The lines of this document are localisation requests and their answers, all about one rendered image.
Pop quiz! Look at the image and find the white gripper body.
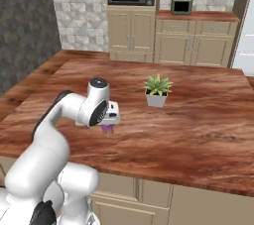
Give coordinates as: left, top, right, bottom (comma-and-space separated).
102, 116, 122, 128

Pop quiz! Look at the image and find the purple can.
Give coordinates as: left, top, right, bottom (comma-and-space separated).
101, 124, 115, 139

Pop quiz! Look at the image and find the beige tall cabinet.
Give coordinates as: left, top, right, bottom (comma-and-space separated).
105, 5, 158, 64

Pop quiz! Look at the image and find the beige cabinet door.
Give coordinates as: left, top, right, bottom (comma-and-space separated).
89, 197, 171, 225
169, 183, 254, 225

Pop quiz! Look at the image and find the beige base cabinet run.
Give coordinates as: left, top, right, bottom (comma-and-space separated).
153, 19, 240, 69

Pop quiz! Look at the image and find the green plant in white pot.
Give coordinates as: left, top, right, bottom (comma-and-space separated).
142, 73, 175, 109

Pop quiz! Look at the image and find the beige drawer front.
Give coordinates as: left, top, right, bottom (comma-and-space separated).
97, 171, 139, 202
141, 177, 174, 209

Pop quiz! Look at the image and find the green toaster oven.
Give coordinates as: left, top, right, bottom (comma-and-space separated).
170, 0, 195, 16

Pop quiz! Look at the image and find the white fridge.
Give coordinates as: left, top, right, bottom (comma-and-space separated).
231, 0, 254, 78

